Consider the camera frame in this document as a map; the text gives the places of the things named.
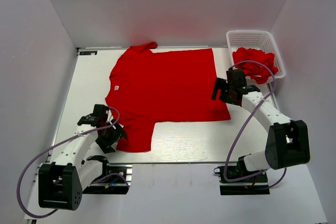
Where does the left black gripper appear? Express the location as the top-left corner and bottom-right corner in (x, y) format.
(96, 118), (128, 153)

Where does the red t shirt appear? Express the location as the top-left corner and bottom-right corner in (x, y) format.
(106, 42), (230, 153)

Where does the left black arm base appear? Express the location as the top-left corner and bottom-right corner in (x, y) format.
(83, 164), (133, 195)

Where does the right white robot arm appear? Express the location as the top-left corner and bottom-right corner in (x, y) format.
(212, 68), (311, 183)

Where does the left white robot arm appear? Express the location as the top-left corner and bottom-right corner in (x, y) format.
(38, 104), (129, 210)

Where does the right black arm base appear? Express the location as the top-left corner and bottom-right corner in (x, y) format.
(213, 166), (270, 196)

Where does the red t shirts pile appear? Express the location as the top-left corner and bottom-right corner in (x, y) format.
(233, 47), (279, 84)

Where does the white plastic basket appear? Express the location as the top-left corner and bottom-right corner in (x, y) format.
(226, 30), (286, 79)

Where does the black table label sticker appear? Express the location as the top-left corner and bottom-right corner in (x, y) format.
(79, 50), (98, 56)

